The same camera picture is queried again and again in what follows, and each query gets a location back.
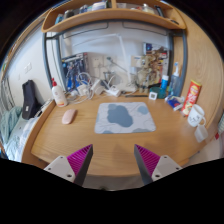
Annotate white power strip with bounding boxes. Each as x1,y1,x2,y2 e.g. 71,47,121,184
105,84,122,98

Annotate black bag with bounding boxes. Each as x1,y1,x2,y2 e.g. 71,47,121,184
21,79,43,120

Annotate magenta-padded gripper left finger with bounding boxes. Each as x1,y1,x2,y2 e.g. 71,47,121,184
43,143,94,187

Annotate dark green cable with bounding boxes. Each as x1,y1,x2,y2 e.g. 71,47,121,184
107,57,129,73

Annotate clear glass jar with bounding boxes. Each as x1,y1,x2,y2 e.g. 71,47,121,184
103,71,116,86

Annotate blue robot model kit box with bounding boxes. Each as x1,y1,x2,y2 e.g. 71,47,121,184
61,53,89,92

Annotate grey blue patterned mouse pad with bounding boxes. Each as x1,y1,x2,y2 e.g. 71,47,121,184
94,101,157,135

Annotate wooden shelf unit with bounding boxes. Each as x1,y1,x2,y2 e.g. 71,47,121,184
41,0,187,34

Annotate blue snack packet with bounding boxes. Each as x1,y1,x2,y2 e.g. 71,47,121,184
165,95,185,112

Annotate white red-capped pump bottle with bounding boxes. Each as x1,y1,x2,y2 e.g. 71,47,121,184
50,77,69,108

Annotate pale checked bedding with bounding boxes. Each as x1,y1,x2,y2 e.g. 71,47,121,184
0,105,41,163

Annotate white wall socket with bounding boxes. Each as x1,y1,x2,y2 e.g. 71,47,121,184
91,55,105,69
103,54,118,68

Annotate white charger cable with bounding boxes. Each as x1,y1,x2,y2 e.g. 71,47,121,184
68,71,101,104

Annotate red chips can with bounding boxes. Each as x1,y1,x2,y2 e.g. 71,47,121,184
181,79,203,117

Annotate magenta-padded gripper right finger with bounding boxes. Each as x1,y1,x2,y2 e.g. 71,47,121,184
133,143,183,186

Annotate white multi-port charger block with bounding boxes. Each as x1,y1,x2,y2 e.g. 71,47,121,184
77,84,88,97

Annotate white mug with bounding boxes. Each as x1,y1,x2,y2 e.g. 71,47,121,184
187,104,207,128

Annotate white light switch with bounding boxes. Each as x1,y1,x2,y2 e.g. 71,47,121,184
23,62,33,74

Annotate beige robot figure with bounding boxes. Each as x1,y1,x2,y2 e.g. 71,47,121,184
134,54,159,94

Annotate teal round container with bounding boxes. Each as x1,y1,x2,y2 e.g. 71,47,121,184
149,86,167,100

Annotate pink computer mouse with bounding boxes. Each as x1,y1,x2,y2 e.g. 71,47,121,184
61,108,78,125

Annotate blue spray bottle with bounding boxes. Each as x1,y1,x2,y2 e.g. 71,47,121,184
168,62,181,97

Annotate clear plastic cup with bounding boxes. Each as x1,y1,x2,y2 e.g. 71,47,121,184
194,124,209,143

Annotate small blue white-capped bottle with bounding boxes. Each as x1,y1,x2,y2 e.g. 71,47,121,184
160,74,170,91

